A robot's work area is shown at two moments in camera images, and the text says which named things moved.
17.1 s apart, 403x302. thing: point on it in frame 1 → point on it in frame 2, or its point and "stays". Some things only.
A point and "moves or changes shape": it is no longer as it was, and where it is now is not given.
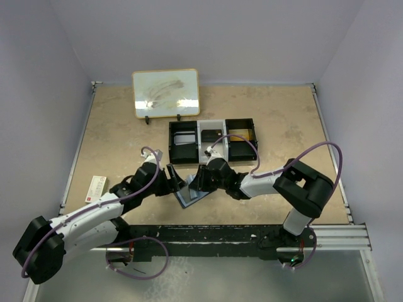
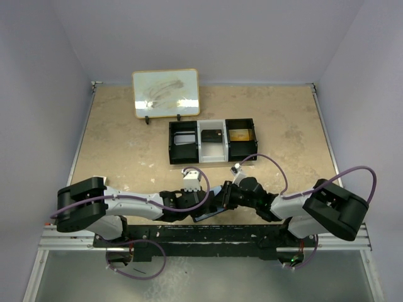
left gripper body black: x=161 y=185 → x=183 y=215
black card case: x=211 y=135 stays
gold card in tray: x=243 y=133 stays
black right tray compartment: x=241 y=150 stays
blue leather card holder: x=186 y=197 moves or changes shape
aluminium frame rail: x=342 y=237 stays
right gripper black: x=199 y=182 → x=226 y=194
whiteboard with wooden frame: x=166 y=93 stays
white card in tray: x=184 y=138 stays
